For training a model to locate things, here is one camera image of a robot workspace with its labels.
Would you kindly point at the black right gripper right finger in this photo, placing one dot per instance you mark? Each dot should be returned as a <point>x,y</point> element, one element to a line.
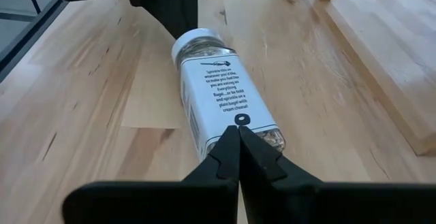
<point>323,207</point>

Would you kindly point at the bagel seasoning jar white lid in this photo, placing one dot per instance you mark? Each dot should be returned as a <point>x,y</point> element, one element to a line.
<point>221,94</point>

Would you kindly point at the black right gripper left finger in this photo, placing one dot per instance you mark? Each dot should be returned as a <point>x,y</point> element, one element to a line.
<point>170,203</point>

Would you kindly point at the black aluminium table frame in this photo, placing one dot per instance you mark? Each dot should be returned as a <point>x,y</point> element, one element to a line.
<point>34,34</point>

